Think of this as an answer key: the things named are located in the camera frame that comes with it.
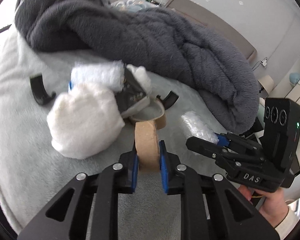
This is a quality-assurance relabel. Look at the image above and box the clear plastic wrap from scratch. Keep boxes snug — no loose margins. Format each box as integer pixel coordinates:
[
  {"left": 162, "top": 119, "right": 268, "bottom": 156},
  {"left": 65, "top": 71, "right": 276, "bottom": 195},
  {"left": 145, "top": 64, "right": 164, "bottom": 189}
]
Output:
[{"left": 180, "top": 111, "right": 219, "bottom": 144}]

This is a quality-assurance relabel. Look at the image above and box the brown cardboard tape roll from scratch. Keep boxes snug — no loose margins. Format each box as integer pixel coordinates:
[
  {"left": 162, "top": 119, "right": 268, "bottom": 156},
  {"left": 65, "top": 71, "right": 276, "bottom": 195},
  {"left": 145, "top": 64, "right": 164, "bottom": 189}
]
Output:
[{"left": 135, "top": 121, "right": 160, "bottom": 172}]

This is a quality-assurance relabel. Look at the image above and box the dark snack wrapper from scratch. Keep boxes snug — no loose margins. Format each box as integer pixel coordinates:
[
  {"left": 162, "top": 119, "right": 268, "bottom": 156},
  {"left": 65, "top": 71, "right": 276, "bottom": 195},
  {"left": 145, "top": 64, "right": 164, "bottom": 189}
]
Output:
[{"left": 115, "top": 66, "right": 151, "bottom": 119}]

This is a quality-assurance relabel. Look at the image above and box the cream sleeve right forearm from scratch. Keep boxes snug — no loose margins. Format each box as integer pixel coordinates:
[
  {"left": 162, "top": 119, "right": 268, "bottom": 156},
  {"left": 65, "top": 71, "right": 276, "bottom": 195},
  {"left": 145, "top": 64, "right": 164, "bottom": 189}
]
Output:
[{"left": 275, "top": 207, "right": 298, "bottom": 240}]

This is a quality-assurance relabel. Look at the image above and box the right hand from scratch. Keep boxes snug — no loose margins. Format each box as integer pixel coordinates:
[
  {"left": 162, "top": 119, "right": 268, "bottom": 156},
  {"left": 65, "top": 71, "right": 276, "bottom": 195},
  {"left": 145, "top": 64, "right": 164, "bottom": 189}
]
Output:
[{"left": 238, "top": 186, "right": 289, "bottom": 228}]

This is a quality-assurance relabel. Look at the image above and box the black curved hook right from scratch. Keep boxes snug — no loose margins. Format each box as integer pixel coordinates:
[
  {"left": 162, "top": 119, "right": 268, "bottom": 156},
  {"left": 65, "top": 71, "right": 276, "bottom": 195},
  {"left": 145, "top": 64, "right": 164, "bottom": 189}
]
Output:
[{"left": 156, "top": 91, "right": 179, "bottom": 110}]

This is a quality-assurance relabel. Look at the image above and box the black curved hook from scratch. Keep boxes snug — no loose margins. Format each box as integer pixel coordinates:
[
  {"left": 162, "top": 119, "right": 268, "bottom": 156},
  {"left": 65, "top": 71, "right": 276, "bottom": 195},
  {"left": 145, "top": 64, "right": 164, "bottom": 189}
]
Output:
[
  {"left": 29, "top": 73, "right": 56, "bottom": 106},
  {"left": 156, "top": 91, "right": 179, "bottom": 110}
]

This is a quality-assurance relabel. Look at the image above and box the white fluffy sock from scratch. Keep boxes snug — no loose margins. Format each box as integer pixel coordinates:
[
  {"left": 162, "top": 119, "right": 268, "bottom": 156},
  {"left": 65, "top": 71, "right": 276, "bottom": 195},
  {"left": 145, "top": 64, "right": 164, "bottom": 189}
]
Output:
[{"left": 47, "top": 61, "right": 152, "bottom": 159}]

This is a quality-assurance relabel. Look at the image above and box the black curved hook left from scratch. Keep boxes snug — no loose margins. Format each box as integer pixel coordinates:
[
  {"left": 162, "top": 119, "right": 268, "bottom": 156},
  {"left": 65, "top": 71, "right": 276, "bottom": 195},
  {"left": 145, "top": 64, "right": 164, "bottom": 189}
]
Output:
[{"left": 29, "top": 73, "right": 56, "bottom": 106}]

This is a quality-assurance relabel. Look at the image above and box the brown padded headboard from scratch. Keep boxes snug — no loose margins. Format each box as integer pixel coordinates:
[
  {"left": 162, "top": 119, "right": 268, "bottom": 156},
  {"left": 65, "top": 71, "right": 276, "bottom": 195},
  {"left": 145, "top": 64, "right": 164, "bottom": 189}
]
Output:
[{"left": 165, "top": 0, "right": 257, "bottom": 63}]

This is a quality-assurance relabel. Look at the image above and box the dark grey fleece blanket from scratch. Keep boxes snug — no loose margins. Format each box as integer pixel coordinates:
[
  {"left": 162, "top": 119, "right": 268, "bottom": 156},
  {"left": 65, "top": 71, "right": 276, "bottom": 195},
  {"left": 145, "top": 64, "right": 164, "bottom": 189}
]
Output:
[{"left": 14, "top": 0, "right": 259, "bottom": 134}]

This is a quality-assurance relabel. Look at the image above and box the blue patterned duvet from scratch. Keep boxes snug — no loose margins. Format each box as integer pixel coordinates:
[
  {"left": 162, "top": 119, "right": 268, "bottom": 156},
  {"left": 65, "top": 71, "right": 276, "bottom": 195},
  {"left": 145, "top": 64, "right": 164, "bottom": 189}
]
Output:
[{"left": 101, "top": 0, "right": 158, "bottom": 12}]

